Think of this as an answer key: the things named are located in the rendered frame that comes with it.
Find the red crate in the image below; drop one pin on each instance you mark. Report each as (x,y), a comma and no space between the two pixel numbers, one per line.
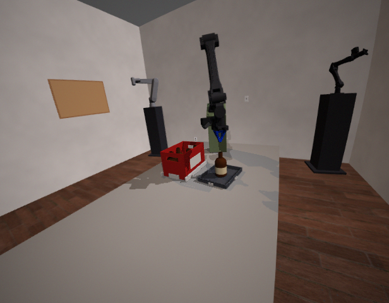
(186,162)

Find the brown glass bottle with cream label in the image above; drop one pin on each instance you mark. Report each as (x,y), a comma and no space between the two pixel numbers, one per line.
(220,166)

